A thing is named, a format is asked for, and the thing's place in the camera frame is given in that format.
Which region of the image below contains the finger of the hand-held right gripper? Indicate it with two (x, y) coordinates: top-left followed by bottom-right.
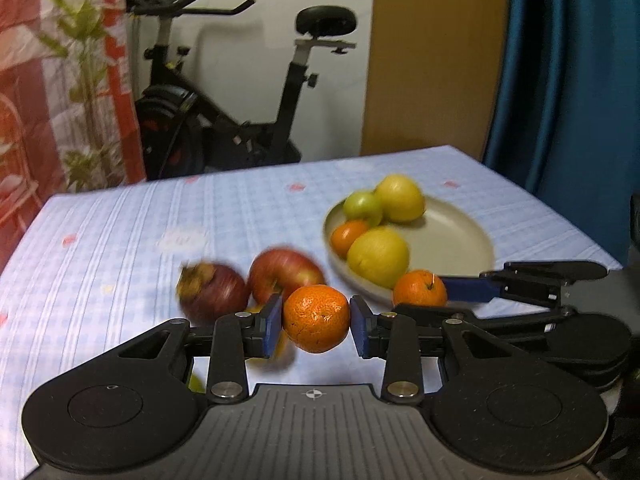
(392, 302), (576, 333)
(440, 260), (610, 307)

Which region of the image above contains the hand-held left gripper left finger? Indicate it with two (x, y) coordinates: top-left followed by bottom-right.
(117, 294), (284, 405)

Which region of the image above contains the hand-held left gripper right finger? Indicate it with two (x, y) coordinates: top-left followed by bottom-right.
(349, 295), (526, 406)

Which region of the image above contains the orange tangerine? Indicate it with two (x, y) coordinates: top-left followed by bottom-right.
(392, 270), (448, 308)
(281, 285), (352, 354)
(331, 220), (371, 256)

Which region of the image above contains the beige round plate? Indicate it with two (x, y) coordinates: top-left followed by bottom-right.
(322, 194), (497, 306)

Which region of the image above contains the red apple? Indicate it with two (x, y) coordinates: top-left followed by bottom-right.
(248, 249), (327, 307)

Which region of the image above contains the dark purple mangosteen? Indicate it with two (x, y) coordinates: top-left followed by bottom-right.
(175, 260), (249, 326)

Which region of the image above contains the yellow lemon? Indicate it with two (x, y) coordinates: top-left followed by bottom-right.
(374, 174), (427, 223)
(346, 226), (411, 290)

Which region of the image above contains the green apple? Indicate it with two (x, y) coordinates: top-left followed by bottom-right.
(342, 190), (385, 227)

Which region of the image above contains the blue checked tablecloth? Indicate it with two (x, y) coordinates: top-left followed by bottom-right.
(0, 145), (626, 480)

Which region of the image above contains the blue curtain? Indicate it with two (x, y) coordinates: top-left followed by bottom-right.
(481, 0), (640, 271)

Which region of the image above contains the wooden door panel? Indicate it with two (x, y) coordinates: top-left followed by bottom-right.
(360, 0), (512, 161)

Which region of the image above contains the black exercise bike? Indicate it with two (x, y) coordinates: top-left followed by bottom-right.
(125, 0), (359, 181)

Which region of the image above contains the printed backdrop cloth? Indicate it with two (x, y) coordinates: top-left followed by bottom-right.
(0, 0), (148, 271)

